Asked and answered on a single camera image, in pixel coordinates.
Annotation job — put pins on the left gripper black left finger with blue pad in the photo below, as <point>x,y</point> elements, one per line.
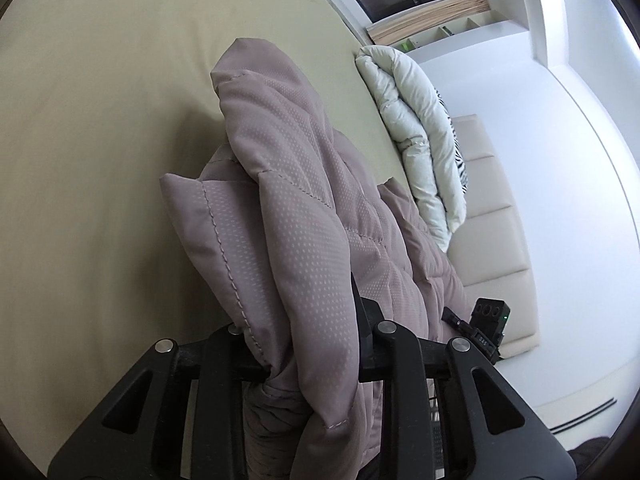
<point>176,414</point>

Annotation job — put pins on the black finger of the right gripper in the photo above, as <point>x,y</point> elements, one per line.
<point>453,321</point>

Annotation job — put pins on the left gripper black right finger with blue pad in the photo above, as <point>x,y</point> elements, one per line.
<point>447,412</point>

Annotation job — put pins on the mauve hooded down coat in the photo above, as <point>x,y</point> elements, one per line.
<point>287,225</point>

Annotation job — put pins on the beige padded headboard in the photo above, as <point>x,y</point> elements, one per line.
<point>489,252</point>

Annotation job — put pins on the zebra striped pillow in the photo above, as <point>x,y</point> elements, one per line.
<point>458,157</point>

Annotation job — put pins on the folded white duvet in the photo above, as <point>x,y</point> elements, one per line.
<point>408,105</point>

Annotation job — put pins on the right beige curtain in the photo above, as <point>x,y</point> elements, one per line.
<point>428,15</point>

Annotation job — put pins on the beige bed sheet mattress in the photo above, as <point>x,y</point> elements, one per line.
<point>100,99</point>

